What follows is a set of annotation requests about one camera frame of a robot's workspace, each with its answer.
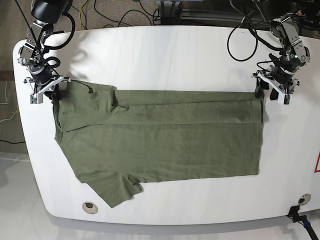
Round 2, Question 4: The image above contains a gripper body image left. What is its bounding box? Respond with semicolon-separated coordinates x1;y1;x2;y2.
23;68;71;96

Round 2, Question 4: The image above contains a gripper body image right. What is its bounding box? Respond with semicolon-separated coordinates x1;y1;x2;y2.
252;65;300;94

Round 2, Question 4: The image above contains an olive green T-shirt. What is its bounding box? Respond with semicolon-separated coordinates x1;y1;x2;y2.
52;81;264;208

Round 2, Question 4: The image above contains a red triangle sticker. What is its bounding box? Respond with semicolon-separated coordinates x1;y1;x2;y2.
314;153;320;173

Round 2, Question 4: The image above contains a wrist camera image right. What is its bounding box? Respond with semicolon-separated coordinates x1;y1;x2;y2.
277;92;292;105

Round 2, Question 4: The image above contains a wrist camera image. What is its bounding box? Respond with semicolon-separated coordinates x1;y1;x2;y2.
277;92;292;105
30;93;44;104

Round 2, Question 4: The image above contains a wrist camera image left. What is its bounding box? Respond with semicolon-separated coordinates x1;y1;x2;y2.
30;93;44;104

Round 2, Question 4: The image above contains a yellow cable on floor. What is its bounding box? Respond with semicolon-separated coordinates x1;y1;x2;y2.
78;0;89;31

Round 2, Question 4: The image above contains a right table cable grommet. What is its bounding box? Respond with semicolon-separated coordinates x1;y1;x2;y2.
298;193;312;206

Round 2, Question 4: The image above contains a table cable grommet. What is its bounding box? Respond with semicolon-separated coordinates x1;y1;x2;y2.
298;193;312;206
82;201;98;215

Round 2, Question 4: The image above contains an aluminium frame stand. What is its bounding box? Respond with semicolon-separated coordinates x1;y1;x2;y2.
156;0;242;27

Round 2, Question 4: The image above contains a left table cable grommet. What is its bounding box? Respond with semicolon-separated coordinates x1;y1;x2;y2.
82;201;98;215

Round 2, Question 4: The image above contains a black clamp with cable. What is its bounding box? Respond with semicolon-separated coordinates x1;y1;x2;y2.
286;205;319;240

